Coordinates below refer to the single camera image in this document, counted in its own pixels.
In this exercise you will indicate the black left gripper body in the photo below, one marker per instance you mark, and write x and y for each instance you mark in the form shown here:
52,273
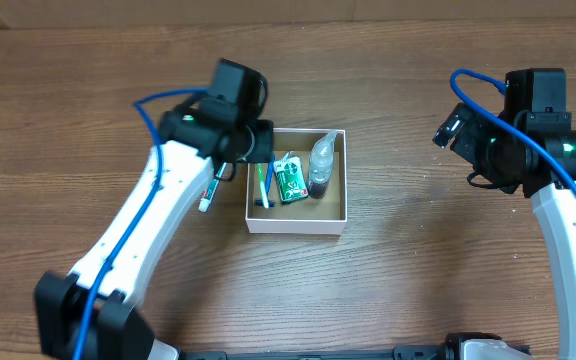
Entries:
260,142

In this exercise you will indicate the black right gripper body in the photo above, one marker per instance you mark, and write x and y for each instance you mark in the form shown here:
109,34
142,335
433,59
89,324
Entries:
468,138

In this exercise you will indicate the teal toothpaste tube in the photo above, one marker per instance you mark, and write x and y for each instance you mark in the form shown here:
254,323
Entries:
208,195

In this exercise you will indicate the green white toothbrush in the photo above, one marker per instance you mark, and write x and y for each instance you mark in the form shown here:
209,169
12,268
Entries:
262,186

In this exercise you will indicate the blue disposable razor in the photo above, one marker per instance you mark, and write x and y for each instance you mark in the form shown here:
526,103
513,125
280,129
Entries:
267,182

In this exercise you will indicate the green soap packet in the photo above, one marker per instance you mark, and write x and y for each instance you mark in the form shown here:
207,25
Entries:
290,179

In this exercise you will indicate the clear bottle dark liquid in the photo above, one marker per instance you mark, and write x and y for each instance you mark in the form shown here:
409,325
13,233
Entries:
321,162

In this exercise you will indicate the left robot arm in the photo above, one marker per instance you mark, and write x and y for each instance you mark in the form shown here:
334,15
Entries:
93,312

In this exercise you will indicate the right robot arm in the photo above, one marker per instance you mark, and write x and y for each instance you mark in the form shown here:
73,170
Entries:
554,206

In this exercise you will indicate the white cardboard box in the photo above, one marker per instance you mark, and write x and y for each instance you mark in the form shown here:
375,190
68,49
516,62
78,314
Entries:
325,216

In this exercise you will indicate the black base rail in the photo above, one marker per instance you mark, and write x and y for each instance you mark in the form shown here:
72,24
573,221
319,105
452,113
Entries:
407,352

